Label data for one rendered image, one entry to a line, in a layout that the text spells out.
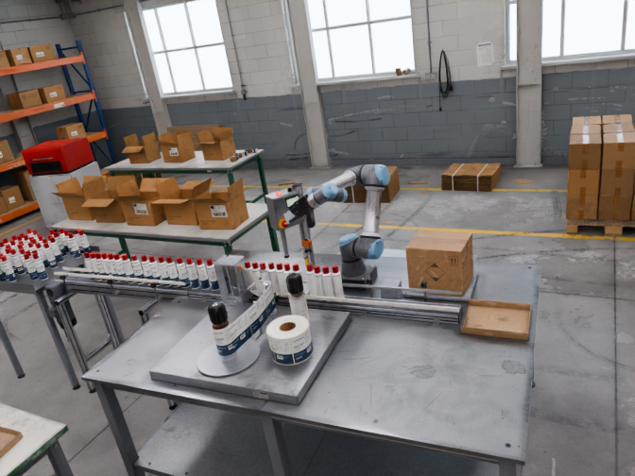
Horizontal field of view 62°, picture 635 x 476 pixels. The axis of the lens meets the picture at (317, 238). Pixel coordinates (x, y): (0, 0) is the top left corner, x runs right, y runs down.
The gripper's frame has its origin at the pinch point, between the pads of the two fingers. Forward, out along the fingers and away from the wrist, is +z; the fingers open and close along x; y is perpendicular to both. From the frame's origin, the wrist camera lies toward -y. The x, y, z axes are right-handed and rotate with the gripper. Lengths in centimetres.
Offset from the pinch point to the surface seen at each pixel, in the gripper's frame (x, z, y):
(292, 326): 46, 1, -38
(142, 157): -329, 359, 159
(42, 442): 122, 89, -11
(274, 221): -0.8, 6.7, 4.8
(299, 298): 31.0, -0.3, -31.6
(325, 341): 38, -3, -55
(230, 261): 10.7, 39.1, 1.0
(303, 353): 55, -2, -49
